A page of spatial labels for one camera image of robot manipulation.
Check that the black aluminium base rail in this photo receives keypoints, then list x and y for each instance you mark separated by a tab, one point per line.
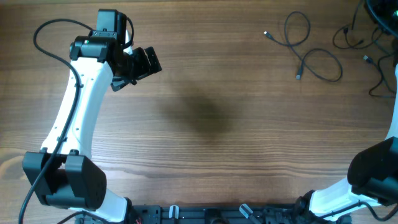
278	214

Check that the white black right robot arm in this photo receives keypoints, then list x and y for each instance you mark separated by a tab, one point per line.
372	175

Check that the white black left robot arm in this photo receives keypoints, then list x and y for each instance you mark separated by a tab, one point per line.
62	174

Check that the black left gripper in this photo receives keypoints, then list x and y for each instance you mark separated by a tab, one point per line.
143	69

